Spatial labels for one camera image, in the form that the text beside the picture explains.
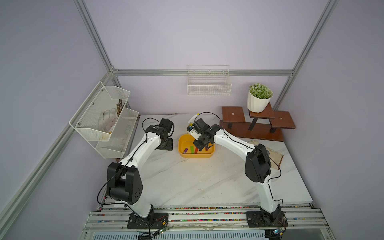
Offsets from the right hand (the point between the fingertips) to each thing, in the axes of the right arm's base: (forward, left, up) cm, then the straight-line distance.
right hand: (200, 143), depth 93 cm
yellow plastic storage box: (+6, +10, -6) cm, 13 cm away
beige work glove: (-6, -50, -10) cm, 51 cm away
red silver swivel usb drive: (0, -4, -6) cm, 7 cm away
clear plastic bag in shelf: (+1, +49, +22) cm, 54 cm away
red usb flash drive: (0, +3, -9) cm, 9 cm away
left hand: (-6, +23, +5) cm, 24 cm away
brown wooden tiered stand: (+17, -47, -5) cm, 51 cm away
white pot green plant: (+13, -33, +26) cm, 43 cm away
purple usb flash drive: (0, +10, -9) cm, 13 cm away
